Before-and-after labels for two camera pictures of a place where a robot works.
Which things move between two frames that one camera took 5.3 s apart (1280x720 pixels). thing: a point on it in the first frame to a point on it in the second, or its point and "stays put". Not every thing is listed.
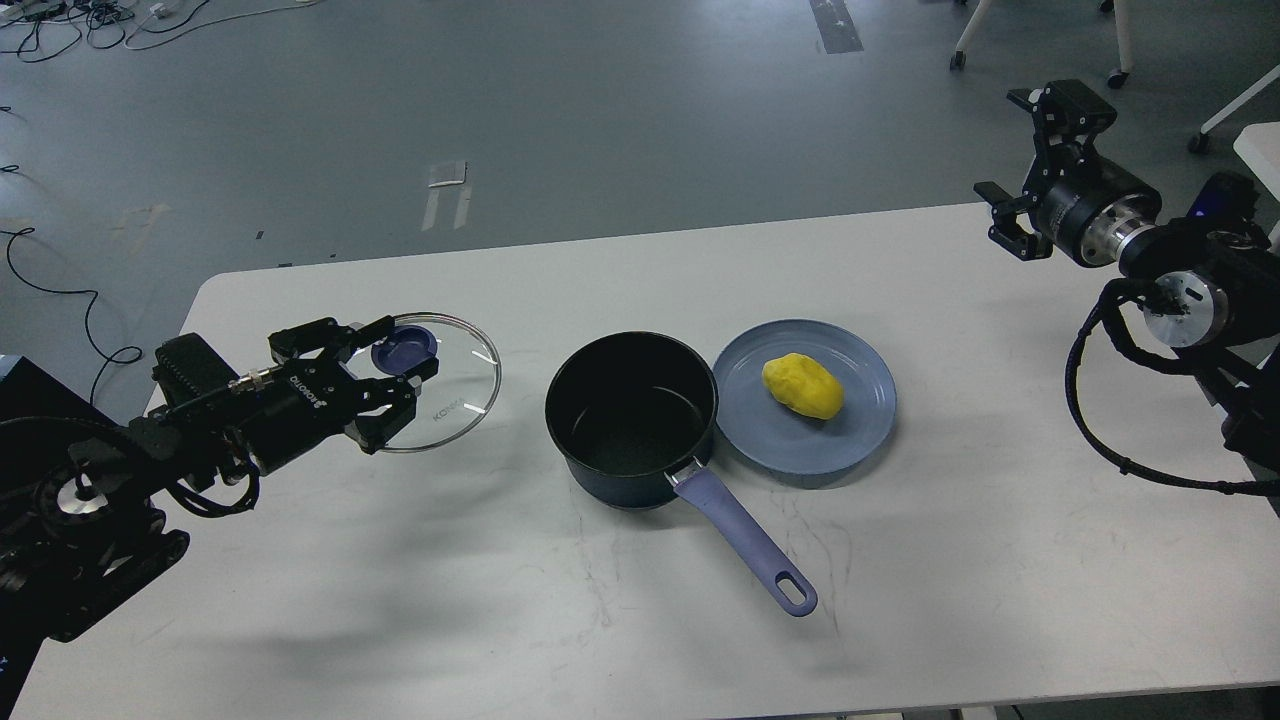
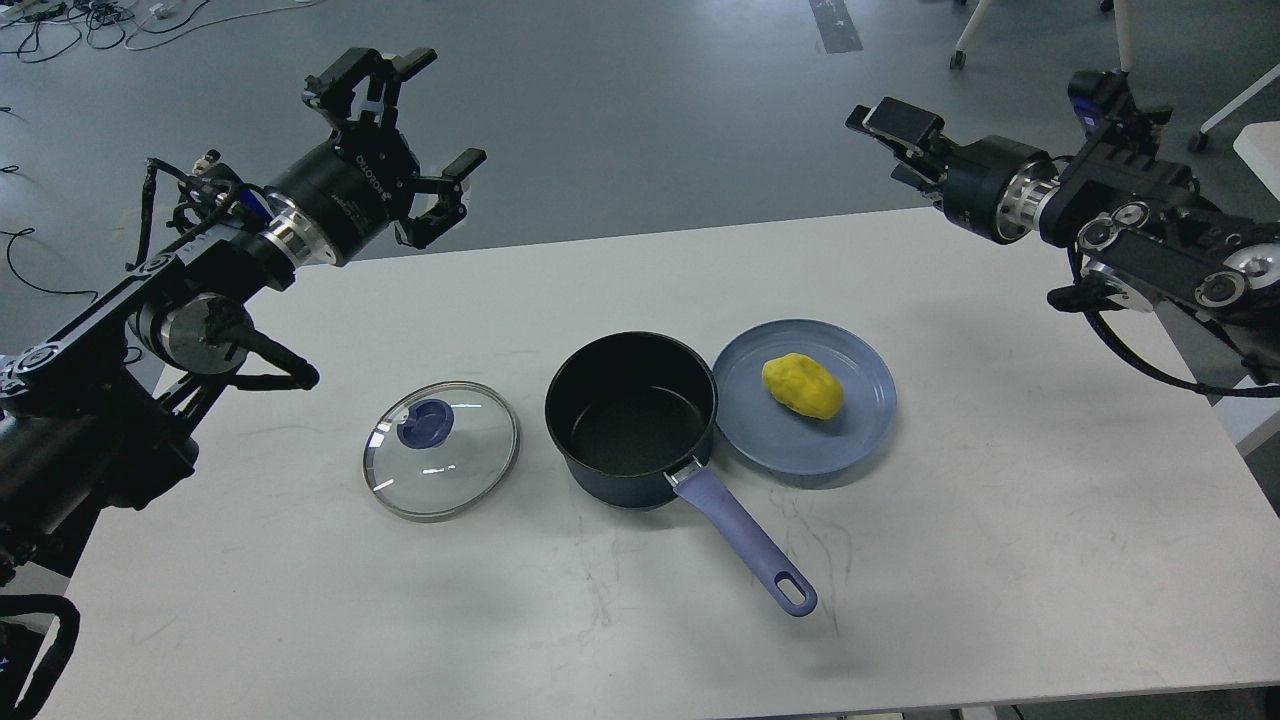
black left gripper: (283, 411) to (332, 199)
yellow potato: (803, 385) stays put
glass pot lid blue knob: (403, 349) to (440, 451)
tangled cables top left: (41, 29) stays put
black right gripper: (1088, 208) to (994, 187)
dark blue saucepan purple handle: (628, 412) stays put
